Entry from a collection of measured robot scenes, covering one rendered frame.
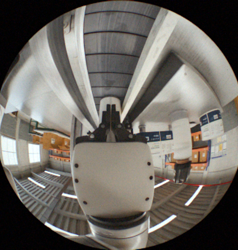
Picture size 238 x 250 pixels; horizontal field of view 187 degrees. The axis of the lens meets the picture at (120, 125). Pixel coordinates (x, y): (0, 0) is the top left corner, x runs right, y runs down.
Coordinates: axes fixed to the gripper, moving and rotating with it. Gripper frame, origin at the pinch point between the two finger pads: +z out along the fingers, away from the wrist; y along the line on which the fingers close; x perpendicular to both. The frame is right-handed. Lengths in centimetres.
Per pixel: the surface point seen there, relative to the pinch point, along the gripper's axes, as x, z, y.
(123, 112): -3.0, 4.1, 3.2
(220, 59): 26.9, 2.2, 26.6
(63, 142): -201, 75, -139
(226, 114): 29, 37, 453
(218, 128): 4, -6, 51
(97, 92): 1.0, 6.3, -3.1
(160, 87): 4.3, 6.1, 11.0
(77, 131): -17.2, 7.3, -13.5
